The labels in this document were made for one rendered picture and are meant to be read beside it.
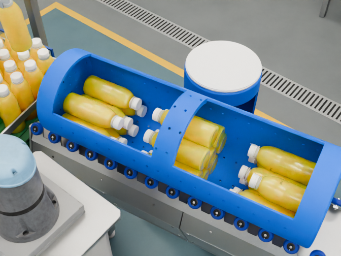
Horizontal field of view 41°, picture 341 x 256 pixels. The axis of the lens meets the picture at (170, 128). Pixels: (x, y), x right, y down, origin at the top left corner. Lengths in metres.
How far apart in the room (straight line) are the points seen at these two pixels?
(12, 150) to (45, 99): 0.45
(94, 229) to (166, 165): 0.27
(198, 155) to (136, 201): 0.34
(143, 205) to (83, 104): 0.38
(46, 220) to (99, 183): 0.50
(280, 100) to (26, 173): 2.32
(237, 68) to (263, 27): 2.00
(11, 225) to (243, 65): 1.00
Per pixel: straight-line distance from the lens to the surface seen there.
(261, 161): 1.32
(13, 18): 1.44
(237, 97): 1.62
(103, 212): 1.16
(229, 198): 1.22
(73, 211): 1.13
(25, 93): 1.65
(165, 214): 1.48
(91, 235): 1.13
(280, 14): 3.82
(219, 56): 1.72
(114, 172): 1.49
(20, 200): 1.02
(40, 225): 1.09
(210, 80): 1.62
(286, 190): 1.23
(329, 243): 1.43
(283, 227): 1.22
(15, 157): 0.97
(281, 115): 2.99
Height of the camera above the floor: 2.14
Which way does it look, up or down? 49 degrees down
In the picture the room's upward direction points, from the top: straight up
